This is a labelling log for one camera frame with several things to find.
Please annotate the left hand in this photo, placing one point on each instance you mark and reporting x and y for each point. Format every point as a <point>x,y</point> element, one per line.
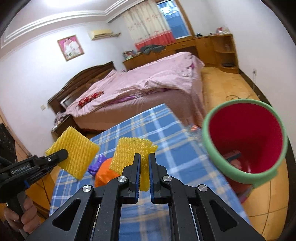
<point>29,220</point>

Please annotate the dark wooden nightstand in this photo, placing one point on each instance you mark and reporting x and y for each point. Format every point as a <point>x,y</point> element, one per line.
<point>63,125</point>

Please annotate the books on desk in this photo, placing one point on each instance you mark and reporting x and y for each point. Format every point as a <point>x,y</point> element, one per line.
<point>129,54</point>

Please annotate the long wooden desk cabinet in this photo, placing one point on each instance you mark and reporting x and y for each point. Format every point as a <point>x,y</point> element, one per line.
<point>201,47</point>

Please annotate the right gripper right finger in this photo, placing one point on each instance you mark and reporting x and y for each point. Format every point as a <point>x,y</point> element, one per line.
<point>159,194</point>

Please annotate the wall air conditioner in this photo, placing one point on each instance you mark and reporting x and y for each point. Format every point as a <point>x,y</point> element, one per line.
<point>99,34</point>

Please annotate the red bucket green rim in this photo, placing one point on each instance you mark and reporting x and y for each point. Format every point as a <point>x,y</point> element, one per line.
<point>246,140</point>

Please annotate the floral red-hem curtain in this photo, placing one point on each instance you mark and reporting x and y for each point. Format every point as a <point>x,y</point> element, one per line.
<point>147,25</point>

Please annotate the dark clothes on desk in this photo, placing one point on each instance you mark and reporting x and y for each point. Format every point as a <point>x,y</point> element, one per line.
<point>152,48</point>

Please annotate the pink quilt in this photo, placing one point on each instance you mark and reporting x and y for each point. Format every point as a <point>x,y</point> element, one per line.
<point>181,71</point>

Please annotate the wooden corner shelf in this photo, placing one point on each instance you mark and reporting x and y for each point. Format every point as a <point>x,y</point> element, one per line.
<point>225,53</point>

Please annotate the items on shelf top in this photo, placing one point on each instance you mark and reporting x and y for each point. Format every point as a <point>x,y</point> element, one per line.
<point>221,31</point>

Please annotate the window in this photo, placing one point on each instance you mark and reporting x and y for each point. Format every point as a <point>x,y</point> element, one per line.
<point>175,19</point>

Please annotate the framed wedding photo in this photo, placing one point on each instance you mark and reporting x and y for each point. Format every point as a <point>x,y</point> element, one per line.
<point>70,47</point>

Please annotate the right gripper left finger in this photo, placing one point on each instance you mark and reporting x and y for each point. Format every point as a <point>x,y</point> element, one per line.
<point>130,192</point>

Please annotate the purple wrapper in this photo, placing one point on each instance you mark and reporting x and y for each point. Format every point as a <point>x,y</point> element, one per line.
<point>93,168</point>

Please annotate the red floral pillow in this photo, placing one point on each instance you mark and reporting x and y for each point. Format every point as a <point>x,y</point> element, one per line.
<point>90,98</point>

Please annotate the dark wooden headboard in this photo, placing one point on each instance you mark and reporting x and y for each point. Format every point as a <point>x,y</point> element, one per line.
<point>77,81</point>

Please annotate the orange plastic bag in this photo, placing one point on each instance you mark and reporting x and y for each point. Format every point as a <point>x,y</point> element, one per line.
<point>105,174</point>

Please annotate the yellow foam net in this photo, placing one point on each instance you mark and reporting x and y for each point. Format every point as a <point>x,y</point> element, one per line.
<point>81,152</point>
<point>124,155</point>

